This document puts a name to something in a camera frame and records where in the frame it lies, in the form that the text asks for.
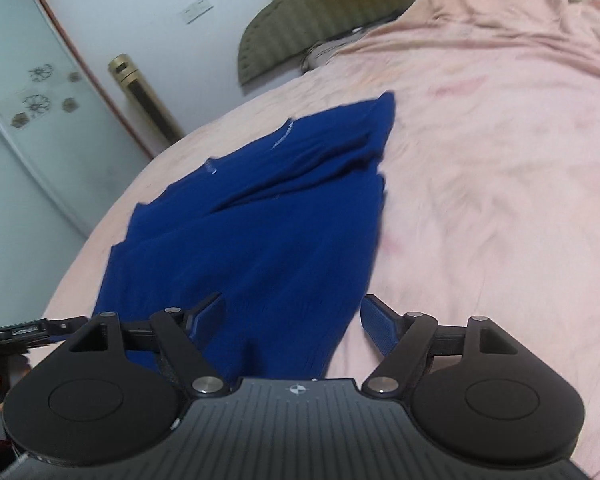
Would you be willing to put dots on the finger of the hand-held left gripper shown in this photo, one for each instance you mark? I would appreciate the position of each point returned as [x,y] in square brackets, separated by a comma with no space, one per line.
[30,334]

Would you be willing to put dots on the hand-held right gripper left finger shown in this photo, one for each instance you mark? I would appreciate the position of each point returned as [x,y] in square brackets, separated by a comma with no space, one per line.
[207,321]

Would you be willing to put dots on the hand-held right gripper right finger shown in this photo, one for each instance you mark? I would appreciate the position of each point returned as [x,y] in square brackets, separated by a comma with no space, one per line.
[380,326]

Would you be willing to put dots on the blue beaded sweater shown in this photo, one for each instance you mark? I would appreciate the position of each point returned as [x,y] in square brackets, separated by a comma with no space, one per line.
[260,240]

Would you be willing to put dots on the pale pink bed sheet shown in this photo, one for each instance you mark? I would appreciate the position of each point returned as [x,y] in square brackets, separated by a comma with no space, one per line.
[480,210]

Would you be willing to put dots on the glass wardrobe door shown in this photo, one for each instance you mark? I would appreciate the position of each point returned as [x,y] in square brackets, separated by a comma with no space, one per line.
[30,110]

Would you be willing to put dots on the gold tower fan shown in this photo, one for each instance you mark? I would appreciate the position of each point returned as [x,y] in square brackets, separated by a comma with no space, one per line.
[145,100]

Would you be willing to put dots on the green padded headboard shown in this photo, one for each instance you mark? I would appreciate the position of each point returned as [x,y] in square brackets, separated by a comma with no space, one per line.
[320,5]

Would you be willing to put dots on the peach quilt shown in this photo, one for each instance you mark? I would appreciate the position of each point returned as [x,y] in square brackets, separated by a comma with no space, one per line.
[480,10]

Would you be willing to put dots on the white wall switch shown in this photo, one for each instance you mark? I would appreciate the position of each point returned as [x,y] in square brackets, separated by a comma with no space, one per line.
[197,11]

